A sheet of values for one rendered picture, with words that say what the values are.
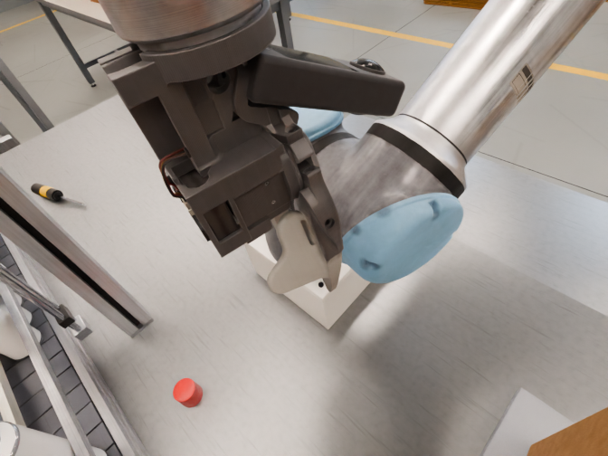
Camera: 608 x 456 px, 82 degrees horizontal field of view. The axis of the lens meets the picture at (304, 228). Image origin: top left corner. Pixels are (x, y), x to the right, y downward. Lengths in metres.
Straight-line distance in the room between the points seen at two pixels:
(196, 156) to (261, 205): 0.05
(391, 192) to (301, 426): 0.37
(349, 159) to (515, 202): 0.51
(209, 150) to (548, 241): 0.66
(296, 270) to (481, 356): 0.41
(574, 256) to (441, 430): 0.38
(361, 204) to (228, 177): 0.16
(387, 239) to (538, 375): 0.38
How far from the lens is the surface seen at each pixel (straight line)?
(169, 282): 0.74
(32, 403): 0.70
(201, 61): 0.17
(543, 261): 0.74
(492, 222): 0.76
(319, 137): 0.39
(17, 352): 0.73
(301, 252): 0.25
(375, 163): 0.34
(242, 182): 0.20
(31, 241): 0.53
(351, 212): 0.33
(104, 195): 1.02
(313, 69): 0.21
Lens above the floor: 1.38
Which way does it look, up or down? 49 degrees down
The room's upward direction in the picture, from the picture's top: 12 degrees counter-clockwise
